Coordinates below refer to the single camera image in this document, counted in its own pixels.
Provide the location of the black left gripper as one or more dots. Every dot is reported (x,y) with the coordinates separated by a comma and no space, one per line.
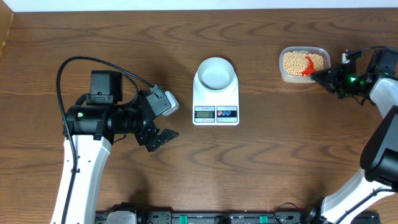
(149,130)

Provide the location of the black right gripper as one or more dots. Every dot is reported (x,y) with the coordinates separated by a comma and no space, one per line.
(331,76)

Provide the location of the red plastic measuring scoop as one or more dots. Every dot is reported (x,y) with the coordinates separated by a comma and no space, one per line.
(310,69)

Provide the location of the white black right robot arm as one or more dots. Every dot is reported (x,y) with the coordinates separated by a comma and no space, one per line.
(377,175)

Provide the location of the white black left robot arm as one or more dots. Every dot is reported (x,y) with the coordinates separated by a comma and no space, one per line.
(89,129)

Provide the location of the white digital kitchen scale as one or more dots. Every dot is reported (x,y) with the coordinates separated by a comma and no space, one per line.
(215,108)

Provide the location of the grey plastic bowl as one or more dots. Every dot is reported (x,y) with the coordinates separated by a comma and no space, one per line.
(216,74)

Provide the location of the clear container of soybeans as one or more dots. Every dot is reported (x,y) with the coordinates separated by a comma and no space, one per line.
(292,62)

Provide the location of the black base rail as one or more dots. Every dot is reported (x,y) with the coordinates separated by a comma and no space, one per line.
(130,213)

